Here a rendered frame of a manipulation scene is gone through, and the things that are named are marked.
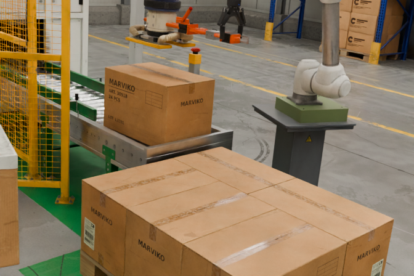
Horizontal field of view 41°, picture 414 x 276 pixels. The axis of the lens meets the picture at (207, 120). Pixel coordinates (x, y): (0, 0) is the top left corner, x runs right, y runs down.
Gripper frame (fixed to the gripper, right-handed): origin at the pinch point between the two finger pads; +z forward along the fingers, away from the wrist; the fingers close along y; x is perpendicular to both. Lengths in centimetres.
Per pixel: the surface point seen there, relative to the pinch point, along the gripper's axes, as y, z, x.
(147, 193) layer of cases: 62, 73, 13
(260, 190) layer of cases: 11, 72, 42
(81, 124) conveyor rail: 35, 71, -96
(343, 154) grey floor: -217, 127, -52
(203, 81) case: -9.9, 32.0, -29.5
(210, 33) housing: 3.9, 0.0, -12.3
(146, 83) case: 21, 34, -46
